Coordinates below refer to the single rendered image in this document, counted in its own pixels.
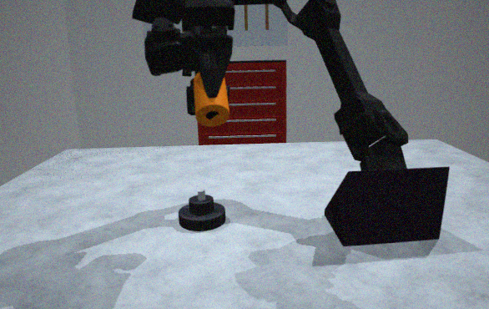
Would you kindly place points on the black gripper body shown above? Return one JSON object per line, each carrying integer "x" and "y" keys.
{"x": 202, "y": 18}

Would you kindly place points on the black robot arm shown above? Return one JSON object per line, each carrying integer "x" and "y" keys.
{"x": 362, "y": 118}

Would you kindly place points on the orange knob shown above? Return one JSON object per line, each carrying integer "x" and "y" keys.
{"x": 210, "y": 111}

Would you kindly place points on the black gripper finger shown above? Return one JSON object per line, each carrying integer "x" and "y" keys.
{"x": 190, "y": 93}
{"x": 212, "y": 54}

